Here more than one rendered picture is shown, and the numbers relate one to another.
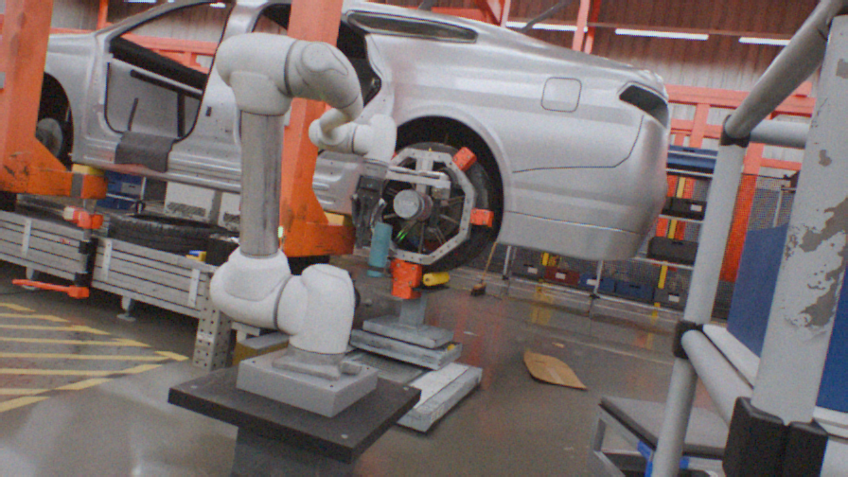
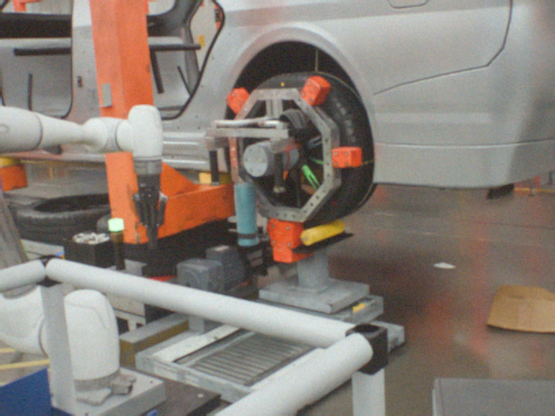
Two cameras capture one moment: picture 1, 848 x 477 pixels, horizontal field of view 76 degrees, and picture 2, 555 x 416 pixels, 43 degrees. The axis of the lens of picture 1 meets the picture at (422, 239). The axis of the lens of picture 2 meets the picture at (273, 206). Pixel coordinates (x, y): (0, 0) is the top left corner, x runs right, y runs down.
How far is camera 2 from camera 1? 98 cm
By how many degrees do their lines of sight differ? 21
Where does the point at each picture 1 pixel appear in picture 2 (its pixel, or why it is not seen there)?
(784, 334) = not seen: outside the picture
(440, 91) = (279, 11)
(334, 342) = (94, 368)
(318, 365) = (83, 392)
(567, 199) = (439, 117)
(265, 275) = (23, 314)
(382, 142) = (142, 137)
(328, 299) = (76, 330)
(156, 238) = (55, 230)
